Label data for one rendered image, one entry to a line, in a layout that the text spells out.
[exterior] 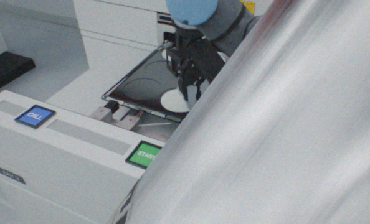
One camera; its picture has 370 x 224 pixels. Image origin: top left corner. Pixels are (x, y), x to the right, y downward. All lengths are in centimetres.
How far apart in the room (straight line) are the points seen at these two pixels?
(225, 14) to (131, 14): 71
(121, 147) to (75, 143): 9
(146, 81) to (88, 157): 35
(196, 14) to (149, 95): 38
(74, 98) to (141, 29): 37
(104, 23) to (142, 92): 50
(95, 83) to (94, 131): 42
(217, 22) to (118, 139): 28
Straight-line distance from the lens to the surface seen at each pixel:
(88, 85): 101
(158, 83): 83
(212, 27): 48
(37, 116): 68
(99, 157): 56
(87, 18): 129
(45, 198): 84
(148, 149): 55
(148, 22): 112
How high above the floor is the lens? 136
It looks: 40 degrees down
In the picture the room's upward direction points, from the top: straight up
